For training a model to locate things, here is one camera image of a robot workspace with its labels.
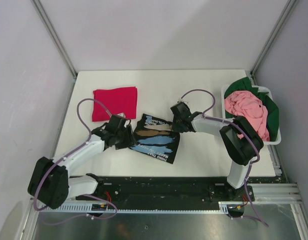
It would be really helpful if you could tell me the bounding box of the grey slotted cable duct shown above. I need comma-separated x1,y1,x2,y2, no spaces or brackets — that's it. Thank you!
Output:
42,202,243,214

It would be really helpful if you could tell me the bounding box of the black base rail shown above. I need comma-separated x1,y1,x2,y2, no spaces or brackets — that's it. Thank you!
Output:
76,176,255,210

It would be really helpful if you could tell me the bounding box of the black t shirt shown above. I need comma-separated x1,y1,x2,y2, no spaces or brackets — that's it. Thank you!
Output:
130,114,180,164

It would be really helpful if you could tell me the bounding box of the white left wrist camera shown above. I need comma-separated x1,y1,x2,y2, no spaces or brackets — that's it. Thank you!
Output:
118,112,126,119

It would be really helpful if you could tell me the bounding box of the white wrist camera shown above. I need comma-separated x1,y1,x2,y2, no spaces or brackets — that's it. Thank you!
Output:
177,98,188,105
118,112,126,119

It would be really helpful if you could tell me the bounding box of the left aluminium frame post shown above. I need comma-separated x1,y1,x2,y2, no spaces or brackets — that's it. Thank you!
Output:
30,0,78,79

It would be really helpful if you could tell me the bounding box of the aluminium frame post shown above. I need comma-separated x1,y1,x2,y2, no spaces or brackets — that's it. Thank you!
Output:
30,0,78,79
250,0,299,76

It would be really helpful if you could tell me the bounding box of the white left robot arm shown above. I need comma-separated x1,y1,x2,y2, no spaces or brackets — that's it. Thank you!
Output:
28,115,136,209

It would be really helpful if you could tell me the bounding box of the green t shirt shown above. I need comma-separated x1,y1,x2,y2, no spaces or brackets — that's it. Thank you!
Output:
224,77,279,141

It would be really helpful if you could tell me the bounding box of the right aluminium frame post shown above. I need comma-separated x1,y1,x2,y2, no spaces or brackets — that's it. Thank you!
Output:
250,0,299,76

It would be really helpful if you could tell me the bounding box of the white plastic laundry bin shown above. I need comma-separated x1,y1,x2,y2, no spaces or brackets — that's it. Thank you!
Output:
221,84,281,145

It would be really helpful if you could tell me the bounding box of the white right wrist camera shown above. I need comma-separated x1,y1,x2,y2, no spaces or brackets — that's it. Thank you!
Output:
177,98,188,105

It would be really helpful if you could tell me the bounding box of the magenta t shirt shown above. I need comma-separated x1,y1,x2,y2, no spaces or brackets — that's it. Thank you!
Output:
93,86,138,120

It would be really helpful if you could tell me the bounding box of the pink t shirt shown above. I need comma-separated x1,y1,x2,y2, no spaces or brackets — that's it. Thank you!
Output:
224,90,270,142

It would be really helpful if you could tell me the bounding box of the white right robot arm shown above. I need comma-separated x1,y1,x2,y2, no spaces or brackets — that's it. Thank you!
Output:
171,102,264,201

